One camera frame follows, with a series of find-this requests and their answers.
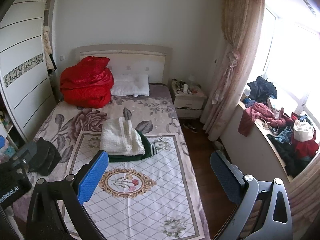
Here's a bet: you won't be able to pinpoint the pile of mixed clothes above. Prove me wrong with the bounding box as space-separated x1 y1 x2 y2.
266 107 320 178

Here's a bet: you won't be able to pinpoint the black garment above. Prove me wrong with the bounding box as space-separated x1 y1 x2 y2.
27 137 62 177

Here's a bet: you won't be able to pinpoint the white pillow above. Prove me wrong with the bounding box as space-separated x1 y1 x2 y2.
110 74 150 97

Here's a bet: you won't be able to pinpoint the green garment with white stripes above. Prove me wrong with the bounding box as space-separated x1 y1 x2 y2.
108 130 158 163

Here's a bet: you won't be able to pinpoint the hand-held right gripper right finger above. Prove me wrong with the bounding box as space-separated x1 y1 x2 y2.
210 151 293 240

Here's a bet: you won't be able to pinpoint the shelf clutter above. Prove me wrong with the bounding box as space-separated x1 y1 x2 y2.
0 100 22 162

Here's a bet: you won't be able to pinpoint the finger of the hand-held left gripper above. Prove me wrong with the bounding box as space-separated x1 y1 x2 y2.
10 141 38 167

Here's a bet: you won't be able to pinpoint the pink patterned curtain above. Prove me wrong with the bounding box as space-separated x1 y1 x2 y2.
200 0 266 142

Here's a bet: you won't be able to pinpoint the white diamond-pattern mat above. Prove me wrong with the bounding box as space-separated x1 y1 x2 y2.
61 131 200 240

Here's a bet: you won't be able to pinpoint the white fluffy garment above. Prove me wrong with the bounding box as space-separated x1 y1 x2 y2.
100 117 145 155

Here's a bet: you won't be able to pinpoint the beige hanging clothes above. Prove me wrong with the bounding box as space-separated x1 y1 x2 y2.
42 26 57 73

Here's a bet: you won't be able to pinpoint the white sliding-door wardrobe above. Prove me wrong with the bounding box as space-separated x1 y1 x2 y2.
0 0 59 143

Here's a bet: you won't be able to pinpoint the red quilt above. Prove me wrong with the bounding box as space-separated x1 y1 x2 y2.
60 56 115 109

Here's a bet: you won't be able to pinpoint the dark jacket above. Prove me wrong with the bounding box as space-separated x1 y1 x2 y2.
247 76 278 101

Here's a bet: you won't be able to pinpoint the white nightstand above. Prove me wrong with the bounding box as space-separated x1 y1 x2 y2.
171 79 208 120

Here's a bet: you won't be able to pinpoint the white bag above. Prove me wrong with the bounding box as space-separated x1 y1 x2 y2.
293 119 315 142

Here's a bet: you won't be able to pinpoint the dark red garment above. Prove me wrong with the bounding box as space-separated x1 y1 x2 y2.
237 102 285 137

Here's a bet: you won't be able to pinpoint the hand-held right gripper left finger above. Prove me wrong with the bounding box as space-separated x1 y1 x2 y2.
26 150 109 240

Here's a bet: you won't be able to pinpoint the window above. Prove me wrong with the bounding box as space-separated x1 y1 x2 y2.
260 0 320 120

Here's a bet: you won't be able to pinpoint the beige bed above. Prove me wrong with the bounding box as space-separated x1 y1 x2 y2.
12 44 210 240

